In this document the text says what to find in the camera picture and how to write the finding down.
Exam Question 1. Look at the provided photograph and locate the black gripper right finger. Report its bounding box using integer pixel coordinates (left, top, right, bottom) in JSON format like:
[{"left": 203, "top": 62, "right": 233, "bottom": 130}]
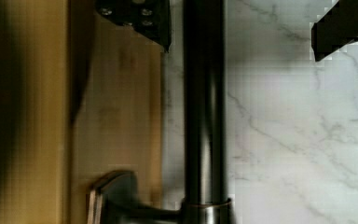
[{"left": 311, "top": 0, "right": 358, "bottom": 62}]

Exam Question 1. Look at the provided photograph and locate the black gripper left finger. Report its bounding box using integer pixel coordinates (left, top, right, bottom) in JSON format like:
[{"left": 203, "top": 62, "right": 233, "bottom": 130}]
[{"left": 95, "top": 0, "right": 172, "bottom": 52}]

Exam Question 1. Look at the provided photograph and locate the wooden drawer cabinet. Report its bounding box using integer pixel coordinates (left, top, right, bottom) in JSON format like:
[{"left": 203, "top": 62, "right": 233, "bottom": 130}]
[{"left": 0, "top": 0, "right": 161, "bottom": 224}]

